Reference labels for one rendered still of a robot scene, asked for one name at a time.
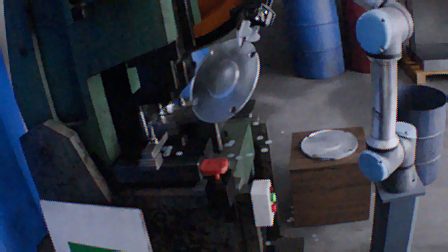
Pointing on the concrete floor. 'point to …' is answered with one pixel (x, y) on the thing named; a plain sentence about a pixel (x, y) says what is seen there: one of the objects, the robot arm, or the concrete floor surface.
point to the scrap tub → (425, 146)
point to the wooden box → (328, 185)
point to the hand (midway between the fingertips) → (240, 44)
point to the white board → (95, 227)
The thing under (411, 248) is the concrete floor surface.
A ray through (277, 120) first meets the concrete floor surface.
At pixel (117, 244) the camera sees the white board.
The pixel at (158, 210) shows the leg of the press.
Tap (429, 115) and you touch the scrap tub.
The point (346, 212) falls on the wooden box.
